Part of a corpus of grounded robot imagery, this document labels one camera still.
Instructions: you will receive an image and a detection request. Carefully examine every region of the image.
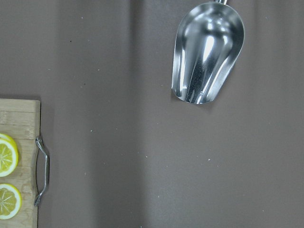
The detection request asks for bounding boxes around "metal ice scoop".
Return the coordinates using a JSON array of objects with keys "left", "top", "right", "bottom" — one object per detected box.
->
[{"left": 171, "top": 0, "right": 245, "bottom": 105}]

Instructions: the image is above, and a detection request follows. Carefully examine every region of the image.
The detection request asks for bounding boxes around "bamboo cutting board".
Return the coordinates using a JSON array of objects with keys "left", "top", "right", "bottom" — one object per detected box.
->
[{"left": 0, "top": 98, "right": 41, "bottom": 228}]

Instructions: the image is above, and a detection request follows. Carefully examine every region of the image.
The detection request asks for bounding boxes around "upper lemon slice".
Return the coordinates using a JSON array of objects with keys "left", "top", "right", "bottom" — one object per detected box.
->
[{"left": 0, "top": 133, "right": 19, "bottom": 177}]

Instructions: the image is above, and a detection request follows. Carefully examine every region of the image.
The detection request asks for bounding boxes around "lemon slice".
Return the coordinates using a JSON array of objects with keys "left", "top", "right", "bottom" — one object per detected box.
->
[
  {"left": 0, "top": 133, "right": 19, "bottom": 177},
  {"left": 0, "top": 183, "right": 22, "bottom": 220}
]

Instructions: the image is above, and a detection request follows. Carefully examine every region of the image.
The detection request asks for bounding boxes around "lower lemon slice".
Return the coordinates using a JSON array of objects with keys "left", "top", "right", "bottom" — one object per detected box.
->
[{"left": 0, "top": 183, "right": 22, "bottom": 220}]

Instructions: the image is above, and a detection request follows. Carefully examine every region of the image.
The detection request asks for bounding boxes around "metal cutting board handle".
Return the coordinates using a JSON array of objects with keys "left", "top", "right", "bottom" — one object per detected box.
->
[{"left": 34, "top": 135, "right": 50, "bottom": 207}]

